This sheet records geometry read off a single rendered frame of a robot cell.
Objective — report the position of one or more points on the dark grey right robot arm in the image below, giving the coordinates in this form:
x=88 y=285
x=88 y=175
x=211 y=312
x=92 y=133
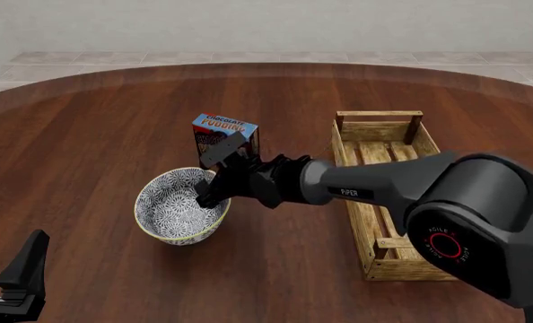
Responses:
x=428 y=181

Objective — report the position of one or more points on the small flat plate on stalk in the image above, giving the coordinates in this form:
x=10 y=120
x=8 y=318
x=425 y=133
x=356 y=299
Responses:
x=224 y=148

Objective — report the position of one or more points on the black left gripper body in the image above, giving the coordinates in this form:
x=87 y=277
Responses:
x=11 y=311

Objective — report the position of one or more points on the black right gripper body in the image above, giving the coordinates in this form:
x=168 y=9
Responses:
x=239 y=178

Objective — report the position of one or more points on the chocolate pudding box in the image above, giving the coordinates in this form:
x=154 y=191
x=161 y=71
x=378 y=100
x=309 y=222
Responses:
x=221 y=126

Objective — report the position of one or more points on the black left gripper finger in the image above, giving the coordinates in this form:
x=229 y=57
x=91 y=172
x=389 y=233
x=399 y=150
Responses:
x=26 y=269

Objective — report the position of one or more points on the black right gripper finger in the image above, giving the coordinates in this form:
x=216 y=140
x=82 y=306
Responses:
x=210 y=200

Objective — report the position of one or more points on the black white patterned bowl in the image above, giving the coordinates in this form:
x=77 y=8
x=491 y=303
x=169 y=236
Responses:
x=172 y=208

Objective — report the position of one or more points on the wooden slat tray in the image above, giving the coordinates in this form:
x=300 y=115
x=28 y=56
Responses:
x=383 y=151

